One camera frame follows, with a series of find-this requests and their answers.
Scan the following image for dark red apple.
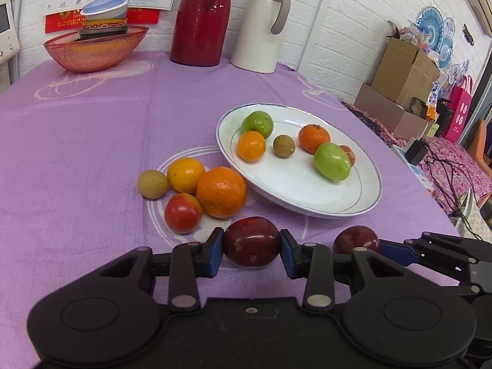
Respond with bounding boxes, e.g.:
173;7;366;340
222;216;281;268
333;226;380;254

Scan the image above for red tomato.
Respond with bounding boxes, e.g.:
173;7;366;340
164;193;203;234

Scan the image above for small yellow orange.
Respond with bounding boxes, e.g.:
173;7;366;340
167;157;205;194

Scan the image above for green apple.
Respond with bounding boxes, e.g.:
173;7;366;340
314;142;352;182
241;111;274;139

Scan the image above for red-green peach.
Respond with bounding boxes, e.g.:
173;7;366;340
339;145;356;166

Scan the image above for brown longan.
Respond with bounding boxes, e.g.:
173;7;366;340
273;134;296;158

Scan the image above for large orange with stem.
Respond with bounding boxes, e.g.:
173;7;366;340
298;124;331;154

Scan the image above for white porcelain plate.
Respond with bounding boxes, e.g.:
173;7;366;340
216;103;383;218

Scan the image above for brown longan fruit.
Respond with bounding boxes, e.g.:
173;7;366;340
137;170;169;200

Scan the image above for black power adapter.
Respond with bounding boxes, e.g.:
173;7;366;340
404;139;429;166

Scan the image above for purple tablecloth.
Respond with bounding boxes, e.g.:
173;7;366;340
1;53;454;368

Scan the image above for pink gift bag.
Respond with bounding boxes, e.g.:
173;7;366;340
443;84;472;142

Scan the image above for cardboard boxes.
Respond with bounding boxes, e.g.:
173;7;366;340
355;38;439;140

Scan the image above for blue paper fans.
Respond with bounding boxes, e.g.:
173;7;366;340
415;6;470;84

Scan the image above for white thermos jug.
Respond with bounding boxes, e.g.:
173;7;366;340
230;0;291;74

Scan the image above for orange glass bowl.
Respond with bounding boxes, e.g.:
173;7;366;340
43;26;149;73

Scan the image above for red thermos jug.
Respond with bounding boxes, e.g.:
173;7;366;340
169;0;231;67

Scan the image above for stack of small bowls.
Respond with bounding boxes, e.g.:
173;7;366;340
78;0;129;40

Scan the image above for white machine with screen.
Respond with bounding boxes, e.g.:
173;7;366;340
1;0;20;93

